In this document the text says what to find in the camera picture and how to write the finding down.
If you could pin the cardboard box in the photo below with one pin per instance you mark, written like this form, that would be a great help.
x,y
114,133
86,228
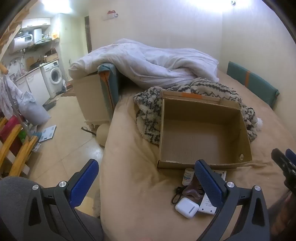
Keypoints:
x,y
201,139

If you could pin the white washing machine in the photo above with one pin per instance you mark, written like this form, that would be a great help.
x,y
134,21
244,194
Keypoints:
x,y
54,76

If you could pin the bathroom scale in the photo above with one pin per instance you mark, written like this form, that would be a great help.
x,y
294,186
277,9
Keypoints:
x,y
47,134

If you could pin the white range hood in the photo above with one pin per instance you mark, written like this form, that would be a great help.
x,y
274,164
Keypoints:
x,y
38,34

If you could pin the red cloth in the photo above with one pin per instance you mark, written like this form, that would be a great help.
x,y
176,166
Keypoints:
x,y
10,132

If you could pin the yellow wooden chair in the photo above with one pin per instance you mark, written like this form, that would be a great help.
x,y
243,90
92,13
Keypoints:
x,y
20,153

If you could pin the white duvet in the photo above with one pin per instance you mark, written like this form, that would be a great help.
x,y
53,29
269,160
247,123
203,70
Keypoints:
x,y
150,60

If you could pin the white water heater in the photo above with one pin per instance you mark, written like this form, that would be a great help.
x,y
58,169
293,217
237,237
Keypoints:
x,y
22,44

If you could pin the pink massager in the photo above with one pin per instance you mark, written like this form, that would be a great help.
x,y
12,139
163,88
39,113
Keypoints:
x,y
193,192

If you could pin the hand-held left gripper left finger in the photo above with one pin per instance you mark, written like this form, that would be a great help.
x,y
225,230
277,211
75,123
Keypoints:
x,y
83,183

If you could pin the person's right hand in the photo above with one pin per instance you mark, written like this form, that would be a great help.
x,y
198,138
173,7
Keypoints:
x,y
286,213

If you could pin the grey bin bag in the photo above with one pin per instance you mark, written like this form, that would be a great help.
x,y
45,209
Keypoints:
x,y
33,111

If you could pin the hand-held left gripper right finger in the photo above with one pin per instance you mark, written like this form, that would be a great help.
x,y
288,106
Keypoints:
x,y
209,183

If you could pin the white upper kitchen cabinet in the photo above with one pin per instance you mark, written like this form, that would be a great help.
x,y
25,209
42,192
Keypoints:
x,y
35,22

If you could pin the green cushion orange stripe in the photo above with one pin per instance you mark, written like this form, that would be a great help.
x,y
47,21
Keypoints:
x,y
254,85
108,88

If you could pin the white earbuds case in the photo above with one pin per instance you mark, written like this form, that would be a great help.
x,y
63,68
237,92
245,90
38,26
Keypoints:
x,y
186,207

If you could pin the dark door mat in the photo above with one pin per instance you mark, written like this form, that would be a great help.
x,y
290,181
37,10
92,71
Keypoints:
x,y
49,105

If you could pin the white pill bottle barcode label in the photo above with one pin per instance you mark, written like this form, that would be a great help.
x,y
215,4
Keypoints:
x,y
187,177

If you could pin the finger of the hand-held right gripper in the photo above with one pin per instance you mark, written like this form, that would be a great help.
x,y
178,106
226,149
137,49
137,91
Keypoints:
x,y
281,160
291,158

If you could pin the dark wooden door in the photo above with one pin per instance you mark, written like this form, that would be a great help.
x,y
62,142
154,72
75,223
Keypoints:
x,y
88,34

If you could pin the hanging white clothes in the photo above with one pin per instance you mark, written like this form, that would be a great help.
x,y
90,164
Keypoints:
x,y
9,95

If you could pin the patterned fluffy blanket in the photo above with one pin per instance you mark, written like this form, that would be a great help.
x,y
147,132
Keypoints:
x,y
148,104

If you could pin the white kitchen base cabinet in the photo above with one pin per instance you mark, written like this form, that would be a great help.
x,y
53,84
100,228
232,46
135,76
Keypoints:
x,y
34,85

